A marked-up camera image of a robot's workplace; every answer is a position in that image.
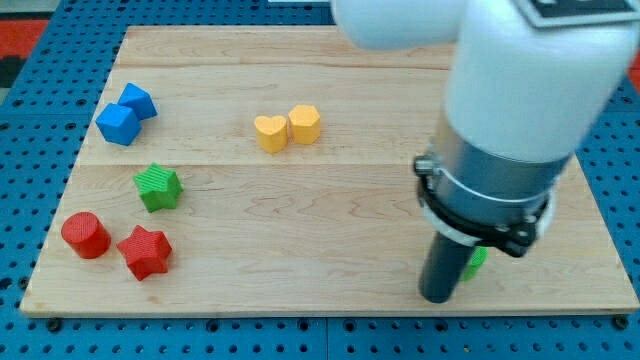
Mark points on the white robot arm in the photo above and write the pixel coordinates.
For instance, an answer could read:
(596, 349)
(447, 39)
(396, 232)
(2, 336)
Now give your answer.
(527, 82)

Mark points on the green star block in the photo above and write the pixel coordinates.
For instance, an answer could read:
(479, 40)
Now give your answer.
(158, 187)

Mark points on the green circle block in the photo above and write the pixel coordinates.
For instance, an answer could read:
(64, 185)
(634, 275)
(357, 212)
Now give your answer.
(476, 261)

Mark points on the red star block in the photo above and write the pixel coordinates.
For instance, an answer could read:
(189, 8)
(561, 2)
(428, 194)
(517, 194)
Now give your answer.
(145, 252)

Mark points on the yellow hexagon block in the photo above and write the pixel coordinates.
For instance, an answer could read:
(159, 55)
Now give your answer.
(305, 124)

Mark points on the yellow heart block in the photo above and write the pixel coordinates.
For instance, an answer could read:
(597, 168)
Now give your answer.
(271, 133)

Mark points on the wooden board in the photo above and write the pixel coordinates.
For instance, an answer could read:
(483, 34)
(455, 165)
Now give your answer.
(327, 229)

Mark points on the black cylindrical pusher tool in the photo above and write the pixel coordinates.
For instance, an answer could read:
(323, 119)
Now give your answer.
(443, 268)

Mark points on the blue cube block rear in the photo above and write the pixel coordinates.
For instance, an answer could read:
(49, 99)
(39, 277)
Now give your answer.
(138, 100)

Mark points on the blue cube block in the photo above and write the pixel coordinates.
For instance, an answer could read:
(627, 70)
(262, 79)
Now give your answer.
(118, 124)
(138, 100)

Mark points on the blue cube block front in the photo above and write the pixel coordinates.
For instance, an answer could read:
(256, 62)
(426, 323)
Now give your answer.
(118, 124)

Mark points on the red cylinder block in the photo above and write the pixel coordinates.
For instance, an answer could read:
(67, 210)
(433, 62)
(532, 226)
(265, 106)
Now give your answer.
(86, 235)

